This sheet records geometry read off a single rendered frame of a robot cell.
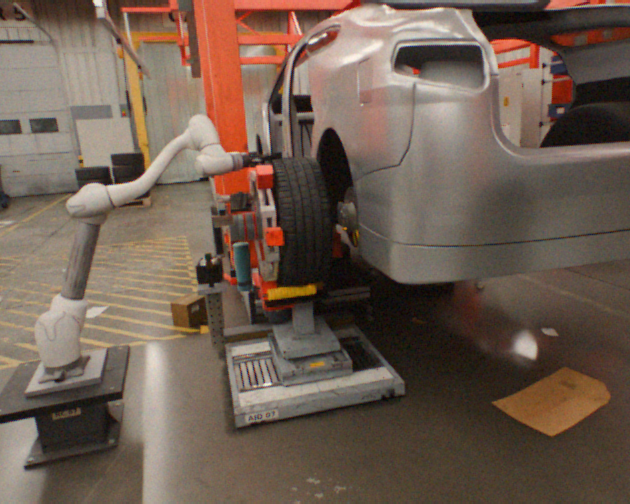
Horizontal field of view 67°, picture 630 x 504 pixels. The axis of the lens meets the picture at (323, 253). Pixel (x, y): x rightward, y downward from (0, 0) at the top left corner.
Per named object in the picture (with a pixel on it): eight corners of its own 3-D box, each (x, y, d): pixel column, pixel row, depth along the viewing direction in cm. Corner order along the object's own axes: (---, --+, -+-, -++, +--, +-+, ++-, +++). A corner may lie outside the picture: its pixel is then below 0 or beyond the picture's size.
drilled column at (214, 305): (227, 344, 309) (219, 282, 299) (211, 347, 307) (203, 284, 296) (226, 338, 318) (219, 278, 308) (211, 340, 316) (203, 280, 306)
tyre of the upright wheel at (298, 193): (326, 147, 217) (299, 162, 281) (275, 151, 212) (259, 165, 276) (340, 290, 224) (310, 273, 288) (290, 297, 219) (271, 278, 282)
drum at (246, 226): (273, 240, 242) (270, 212, 238) (230, 245, 237) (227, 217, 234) (269, 234, 255) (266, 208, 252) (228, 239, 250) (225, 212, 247)
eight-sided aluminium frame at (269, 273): (282, 289, 228) (272, 175, 214) (269, 291, 226) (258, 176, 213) (266, 262, 279) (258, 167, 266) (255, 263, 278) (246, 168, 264)
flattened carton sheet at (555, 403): (620, 395, 227) (621, 388, 226) (551, 439, 199) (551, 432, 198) (560, 370, 252) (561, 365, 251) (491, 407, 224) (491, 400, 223)
